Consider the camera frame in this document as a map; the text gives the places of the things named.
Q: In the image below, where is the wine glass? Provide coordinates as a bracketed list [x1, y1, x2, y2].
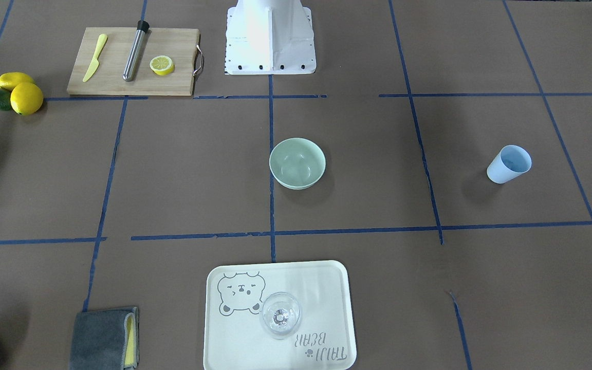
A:
[260, 292, 302, 340]

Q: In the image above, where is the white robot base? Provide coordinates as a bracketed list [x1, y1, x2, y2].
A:
[224, 1, 317, 76]

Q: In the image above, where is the lemon half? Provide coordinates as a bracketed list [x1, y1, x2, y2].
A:
[150, 55, 175, 77]

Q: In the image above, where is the wooden cutting board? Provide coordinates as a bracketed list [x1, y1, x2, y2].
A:
[67, 27, 200, 96]

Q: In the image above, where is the green bowl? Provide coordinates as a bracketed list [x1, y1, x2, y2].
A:
[269, 137, 327, 190]

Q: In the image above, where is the steel muddler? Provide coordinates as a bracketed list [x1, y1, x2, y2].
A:
[122, 20, 150, 82]

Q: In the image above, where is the grey folded cloth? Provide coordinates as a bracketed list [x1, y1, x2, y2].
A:
[68, 306, 139, 369]

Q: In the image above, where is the cream bear tray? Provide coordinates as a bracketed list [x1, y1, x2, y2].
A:
[203, 260, 357, 369]

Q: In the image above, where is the large yellow lemon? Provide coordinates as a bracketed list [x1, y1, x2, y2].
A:
[10, 82, 44, 116]

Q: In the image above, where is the light blue cup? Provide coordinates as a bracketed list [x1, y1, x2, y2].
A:
[486, 145, 532, 183]

